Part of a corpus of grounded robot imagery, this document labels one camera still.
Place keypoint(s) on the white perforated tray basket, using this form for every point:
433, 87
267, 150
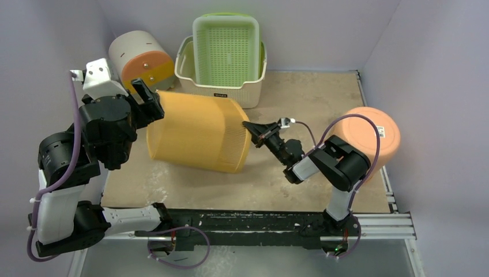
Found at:
226, 49

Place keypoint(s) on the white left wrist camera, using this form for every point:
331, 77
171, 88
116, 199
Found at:
99, 79

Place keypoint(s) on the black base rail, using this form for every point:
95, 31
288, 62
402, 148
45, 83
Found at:
308, 230

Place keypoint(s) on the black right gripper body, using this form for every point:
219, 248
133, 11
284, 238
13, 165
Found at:
270, 137

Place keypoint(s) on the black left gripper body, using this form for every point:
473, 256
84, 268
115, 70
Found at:
147, 112

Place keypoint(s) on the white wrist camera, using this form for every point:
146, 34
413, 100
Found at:
99, 79
284, 122

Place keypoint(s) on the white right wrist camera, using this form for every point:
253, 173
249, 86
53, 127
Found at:
284, 122

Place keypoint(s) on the round pastel drawer cabinet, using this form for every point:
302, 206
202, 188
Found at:
137, 54

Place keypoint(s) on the yellow slatted laundry basket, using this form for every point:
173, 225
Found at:
200, 131

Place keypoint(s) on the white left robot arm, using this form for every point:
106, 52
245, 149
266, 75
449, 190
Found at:
101, 134

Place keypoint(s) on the peach plastic bucket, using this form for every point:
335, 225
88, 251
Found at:
361, 135

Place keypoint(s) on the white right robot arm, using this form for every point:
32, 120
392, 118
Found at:
343, 165

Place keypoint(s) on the cream plastic storage basket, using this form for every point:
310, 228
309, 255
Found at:
246, 95

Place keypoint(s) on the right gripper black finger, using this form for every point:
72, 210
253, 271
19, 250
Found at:
258, 130
259, 141

